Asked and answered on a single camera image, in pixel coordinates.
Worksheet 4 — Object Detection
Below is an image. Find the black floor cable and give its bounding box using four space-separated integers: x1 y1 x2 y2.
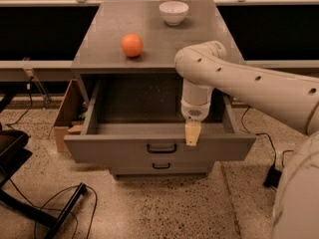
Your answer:
280 148 295 169
6 177 99 239

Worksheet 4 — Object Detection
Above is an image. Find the white bowl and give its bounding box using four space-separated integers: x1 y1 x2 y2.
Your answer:
159 1 189 26

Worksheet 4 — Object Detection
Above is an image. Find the black floor cable left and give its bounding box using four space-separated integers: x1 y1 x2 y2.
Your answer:
6 177 99 239

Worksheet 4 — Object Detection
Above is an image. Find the cardboard box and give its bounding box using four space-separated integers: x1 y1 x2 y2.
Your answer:
54 80 86 153

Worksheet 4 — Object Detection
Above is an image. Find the black power adapter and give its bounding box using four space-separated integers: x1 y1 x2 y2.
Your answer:
263 165 282 188

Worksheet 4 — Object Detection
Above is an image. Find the grey top drawer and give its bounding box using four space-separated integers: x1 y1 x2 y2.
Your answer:
65 77 256 169

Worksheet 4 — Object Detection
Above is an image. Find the orange fruit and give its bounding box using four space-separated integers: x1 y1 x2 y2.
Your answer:
121 34 144 58

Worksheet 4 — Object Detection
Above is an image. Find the grey drawer cabinet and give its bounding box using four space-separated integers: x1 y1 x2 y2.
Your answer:
71 0 249 179

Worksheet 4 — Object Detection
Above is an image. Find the grey drawer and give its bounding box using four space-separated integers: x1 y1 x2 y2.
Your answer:
109 160 214 176
65 77 256 169

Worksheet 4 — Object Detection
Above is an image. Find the grey bottom drawer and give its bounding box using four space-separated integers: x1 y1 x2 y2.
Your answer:
109 160 214 176

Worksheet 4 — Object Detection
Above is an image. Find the black chair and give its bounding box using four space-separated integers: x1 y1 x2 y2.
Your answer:
0 97 97 239

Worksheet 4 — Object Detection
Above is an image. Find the black adapter cable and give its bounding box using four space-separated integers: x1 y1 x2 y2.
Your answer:
240 105 278 168

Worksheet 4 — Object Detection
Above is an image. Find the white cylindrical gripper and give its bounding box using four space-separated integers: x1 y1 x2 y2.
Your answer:
181 100 210 146

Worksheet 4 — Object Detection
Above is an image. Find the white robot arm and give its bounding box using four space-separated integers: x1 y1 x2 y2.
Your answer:
174 41 319 239

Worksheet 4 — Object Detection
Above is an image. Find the black floor cable right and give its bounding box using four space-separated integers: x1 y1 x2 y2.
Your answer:
280 148 295 169

